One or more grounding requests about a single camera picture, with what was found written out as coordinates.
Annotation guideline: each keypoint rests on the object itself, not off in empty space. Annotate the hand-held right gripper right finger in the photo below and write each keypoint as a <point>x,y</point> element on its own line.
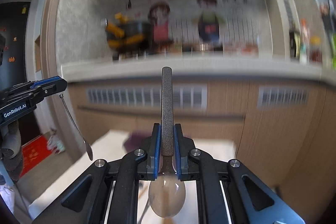
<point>177,150</point>

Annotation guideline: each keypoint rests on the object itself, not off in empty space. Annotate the short grey vent grille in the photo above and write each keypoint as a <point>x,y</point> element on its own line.
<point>283,97</point>

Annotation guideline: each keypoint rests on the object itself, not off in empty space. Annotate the white woven cloth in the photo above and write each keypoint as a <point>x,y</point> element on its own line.
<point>110,145</point>

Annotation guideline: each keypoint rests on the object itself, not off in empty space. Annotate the dark sauce bottle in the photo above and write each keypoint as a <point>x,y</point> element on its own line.
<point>294,45</point>

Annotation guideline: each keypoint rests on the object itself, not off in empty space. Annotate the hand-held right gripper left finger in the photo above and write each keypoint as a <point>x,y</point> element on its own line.
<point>157,150</point>

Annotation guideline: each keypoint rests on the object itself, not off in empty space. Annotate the red floor mat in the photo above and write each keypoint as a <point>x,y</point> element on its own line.
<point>34,155</point>

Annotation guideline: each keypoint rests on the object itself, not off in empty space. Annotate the person's left hand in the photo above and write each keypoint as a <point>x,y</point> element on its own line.
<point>11,145</point>

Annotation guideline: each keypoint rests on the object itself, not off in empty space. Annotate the green slipper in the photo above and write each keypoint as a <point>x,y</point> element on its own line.
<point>60,147</point>

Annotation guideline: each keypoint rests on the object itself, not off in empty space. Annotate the black door with stickers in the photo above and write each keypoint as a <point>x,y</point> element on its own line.
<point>15,43</point>

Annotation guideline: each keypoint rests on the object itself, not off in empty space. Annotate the green snack packets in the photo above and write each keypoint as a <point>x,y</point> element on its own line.
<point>334,50</point>

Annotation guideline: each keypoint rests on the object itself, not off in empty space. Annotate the jar with yellow lid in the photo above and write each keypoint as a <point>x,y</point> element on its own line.
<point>315,52</point>

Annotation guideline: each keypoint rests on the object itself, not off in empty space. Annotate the cartoon wall poster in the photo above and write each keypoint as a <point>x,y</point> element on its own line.
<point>210,16</point>

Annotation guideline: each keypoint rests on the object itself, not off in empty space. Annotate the white slipper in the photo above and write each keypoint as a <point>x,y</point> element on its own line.
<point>52,141</point>

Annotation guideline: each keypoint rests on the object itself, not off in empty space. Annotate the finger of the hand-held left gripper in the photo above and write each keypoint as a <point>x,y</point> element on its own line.
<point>44,82</point>
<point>44,96</point>

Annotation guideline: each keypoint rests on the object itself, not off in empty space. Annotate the light stone kitchen countertop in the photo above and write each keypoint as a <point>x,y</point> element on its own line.
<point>210,66</point>

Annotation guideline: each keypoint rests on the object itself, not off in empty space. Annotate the black and yellow pot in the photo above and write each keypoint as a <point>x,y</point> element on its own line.
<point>134,29</point>

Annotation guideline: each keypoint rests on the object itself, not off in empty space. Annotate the clear bottle orange cap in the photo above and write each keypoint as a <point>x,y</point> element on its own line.
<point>304,40</point>

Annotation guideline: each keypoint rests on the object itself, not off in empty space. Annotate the purple utensil holder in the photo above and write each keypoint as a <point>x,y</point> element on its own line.
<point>134,141</point>

